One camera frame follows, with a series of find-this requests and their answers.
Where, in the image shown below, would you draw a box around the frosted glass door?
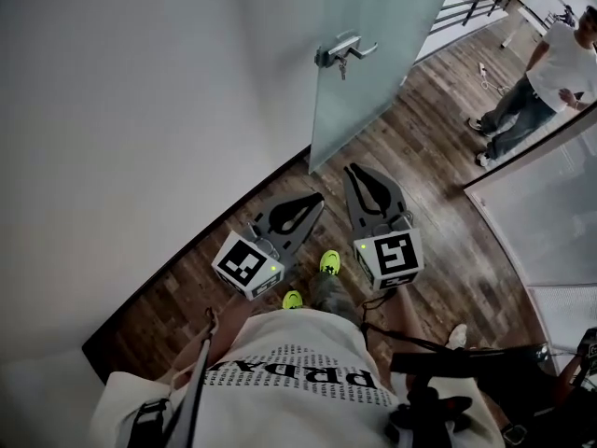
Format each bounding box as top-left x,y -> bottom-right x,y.
308,0 -> 461,175

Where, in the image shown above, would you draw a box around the grey shoulder strap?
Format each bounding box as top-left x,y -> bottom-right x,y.
162,308 -> 218,448

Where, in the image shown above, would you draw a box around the white printed t-shirt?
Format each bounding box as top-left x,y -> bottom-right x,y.
88,308 -> 507,448

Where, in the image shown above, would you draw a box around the black chest mount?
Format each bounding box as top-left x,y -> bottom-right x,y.
389,373 -> 475,434

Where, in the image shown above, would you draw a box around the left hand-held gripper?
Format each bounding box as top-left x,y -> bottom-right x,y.
212,192 -> 326,301

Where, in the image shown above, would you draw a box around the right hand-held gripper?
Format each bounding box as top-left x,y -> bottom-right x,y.
343,162 -> 424,292

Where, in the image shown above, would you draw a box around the silver metal door handle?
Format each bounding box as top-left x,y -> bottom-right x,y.
314,35 -> 379,69

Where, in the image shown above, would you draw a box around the black buckle strap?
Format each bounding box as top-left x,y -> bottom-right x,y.
123,397 -> 169,448

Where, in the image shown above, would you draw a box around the person's left forearm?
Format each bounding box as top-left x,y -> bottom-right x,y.
153,291 -> 256,386

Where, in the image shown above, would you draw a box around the black metal railing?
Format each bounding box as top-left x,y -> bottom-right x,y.
428,0 -> 521,36

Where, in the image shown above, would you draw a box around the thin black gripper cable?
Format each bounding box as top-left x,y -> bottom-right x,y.
361,290 -> 467,358

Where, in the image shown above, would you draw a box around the white floor cable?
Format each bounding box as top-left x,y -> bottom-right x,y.
479,75 -> 510,97

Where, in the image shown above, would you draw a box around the white window blinds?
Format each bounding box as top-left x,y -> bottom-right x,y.
465,123 -> 597,288

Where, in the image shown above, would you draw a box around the person's right forearm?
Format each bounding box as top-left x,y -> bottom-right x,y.
396,287 -> 433,347

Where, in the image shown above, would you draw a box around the camouflage trousers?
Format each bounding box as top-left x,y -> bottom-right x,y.
307,271 -> 363,327

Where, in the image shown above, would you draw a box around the black baseboard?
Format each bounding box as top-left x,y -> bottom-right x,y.
81,145 -> 312,385

